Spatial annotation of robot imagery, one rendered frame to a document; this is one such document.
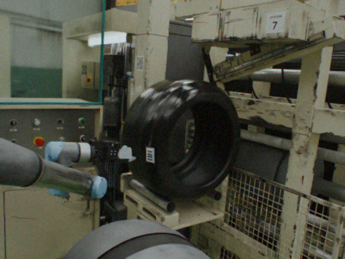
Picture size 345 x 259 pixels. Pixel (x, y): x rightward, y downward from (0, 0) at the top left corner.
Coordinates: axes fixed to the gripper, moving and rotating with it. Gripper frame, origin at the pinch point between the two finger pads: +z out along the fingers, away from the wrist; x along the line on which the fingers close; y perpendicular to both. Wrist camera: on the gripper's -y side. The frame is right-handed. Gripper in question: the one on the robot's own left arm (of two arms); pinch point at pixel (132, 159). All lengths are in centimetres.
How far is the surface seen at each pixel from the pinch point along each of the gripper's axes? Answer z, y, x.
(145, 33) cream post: 13, 57, 29
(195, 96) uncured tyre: 18.3, 30.3, -11.4
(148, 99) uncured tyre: 4.7, 25.9, 2.6
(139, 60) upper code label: 15, 44, 34
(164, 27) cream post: 23, 63, 27
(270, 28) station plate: 39, 63, -26
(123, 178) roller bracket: 11.1, -16.0, 24.2
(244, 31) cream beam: 39, 63, -12
